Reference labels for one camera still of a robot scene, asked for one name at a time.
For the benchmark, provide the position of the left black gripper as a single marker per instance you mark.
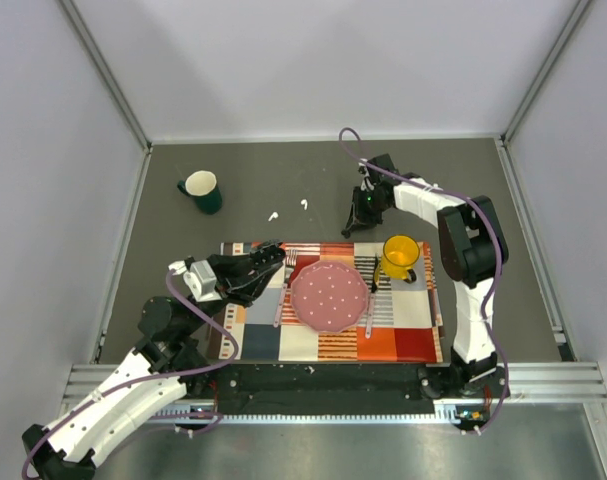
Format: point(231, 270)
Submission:
point(239, 282)

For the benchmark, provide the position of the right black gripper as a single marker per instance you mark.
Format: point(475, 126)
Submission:
point(357, 216)

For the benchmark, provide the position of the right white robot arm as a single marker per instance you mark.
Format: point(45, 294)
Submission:
point(472, 246)

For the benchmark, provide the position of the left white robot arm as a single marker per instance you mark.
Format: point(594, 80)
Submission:
point(163, 366)

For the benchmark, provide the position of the yellow transparent mug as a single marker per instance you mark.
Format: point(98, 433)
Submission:
point(399, 255)

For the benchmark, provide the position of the pink dotted plate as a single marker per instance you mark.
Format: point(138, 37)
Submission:
point(329, 296)

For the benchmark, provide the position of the dark green mug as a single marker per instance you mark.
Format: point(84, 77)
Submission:
point(203, 189)

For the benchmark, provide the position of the pink handled fork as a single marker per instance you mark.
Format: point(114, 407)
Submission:
point(289, 268)

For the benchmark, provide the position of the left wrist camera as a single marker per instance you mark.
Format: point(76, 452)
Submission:
point(199, 277)

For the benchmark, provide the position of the pink handled knife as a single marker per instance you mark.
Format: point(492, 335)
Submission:
point(372, 298)

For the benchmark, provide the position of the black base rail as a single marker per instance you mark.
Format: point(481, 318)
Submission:
point(380, 392)

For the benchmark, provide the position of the left aluminium frame post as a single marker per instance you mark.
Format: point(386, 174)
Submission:
point(83, 34)

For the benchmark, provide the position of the aluminium frame post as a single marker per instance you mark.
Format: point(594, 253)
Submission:
point(83, 34)
point(577, 16)

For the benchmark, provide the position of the right aluminium frame post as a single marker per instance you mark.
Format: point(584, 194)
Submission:
point(577, 16)

